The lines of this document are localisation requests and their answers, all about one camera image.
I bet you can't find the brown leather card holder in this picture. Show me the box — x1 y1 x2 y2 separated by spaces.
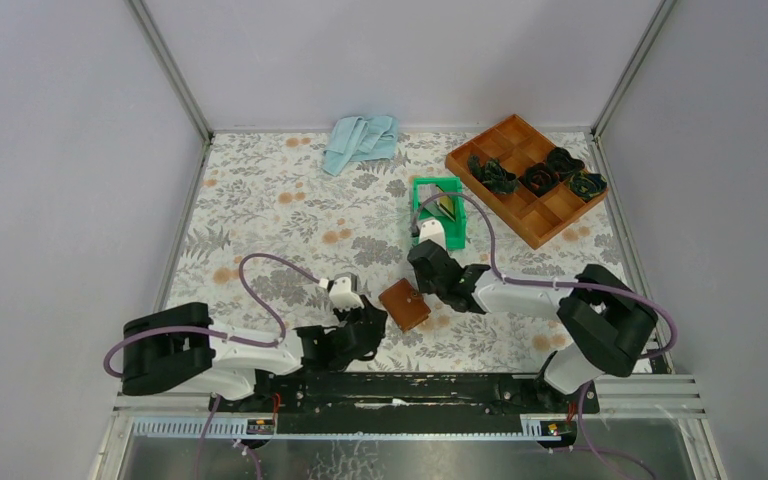
378 278 431 332

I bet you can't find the silver credit card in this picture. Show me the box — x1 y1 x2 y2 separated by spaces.
423 195 457 221

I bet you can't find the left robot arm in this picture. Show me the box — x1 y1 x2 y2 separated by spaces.
104 297 388 411

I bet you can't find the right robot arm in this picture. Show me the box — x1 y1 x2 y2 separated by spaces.
407 240 657 412

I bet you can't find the green plastic basket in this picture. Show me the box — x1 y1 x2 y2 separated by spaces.
411 176 467 250

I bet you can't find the dark rolled sock left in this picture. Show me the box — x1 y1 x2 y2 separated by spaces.
467 155 518 195

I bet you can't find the dark rolled sock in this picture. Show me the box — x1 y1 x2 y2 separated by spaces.
519 163 560 197
545 147 585 182
467 155 518 195
566 171 608 203

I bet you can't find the orange compartment tray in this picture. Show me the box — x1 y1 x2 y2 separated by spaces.
445 114 609 249

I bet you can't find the dark rolled sock middle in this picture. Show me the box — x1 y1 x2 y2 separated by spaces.
519 163 560 197

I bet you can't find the floral table mat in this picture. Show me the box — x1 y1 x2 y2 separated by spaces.
148 129 654 376

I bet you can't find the light blue cloth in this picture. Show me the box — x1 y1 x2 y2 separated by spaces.
322 115 400 176

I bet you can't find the dark rolled sock top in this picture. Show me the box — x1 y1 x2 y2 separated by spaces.
545 147 585 182

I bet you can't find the dark rolled sock right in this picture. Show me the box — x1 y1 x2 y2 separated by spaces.
566 171 608 203

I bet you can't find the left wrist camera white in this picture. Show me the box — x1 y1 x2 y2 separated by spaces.
327 273 364 311

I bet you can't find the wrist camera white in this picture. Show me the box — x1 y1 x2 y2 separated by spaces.
417 218 447 250
327 273 364 311

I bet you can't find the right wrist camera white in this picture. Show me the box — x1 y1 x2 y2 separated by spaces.
417 218 447 250

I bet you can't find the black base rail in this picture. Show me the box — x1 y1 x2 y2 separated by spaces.
211 371 600 440

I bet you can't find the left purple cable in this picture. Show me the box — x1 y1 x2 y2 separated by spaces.
102 252 332 380

